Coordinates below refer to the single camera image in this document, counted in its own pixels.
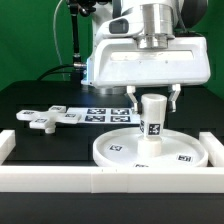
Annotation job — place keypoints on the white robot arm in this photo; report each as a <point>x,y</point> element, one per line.
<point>150,23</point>

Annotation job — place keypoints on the white fence bar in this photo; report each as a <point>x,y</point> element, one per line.
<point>7,143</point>
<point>214,148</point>
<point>110,180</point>

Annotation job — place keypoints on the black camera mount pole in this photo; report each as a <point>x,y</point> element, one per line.
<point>84,8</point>

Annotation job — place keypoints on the white marker tag sheet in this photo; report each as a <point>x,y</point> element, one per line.
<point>105,115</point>

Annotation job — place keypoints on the white left fence bar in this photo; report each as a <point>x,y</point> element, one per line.
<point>7,143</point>

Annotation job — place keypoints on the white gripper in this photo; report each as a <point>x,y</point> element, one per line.
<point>118,62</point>

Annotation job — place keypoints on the white cross-shaped table base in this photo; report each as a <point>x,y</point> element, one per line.
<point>46,120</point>

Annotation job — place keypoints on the white front fence bar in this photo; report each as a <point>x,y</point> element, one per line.
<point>110,180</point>

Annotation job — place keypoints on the white right fence bar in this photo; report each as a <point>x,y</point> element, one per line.
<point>214,148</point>

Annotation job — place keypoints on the white round table top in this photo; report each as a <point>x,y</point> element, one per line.
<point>126,147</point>

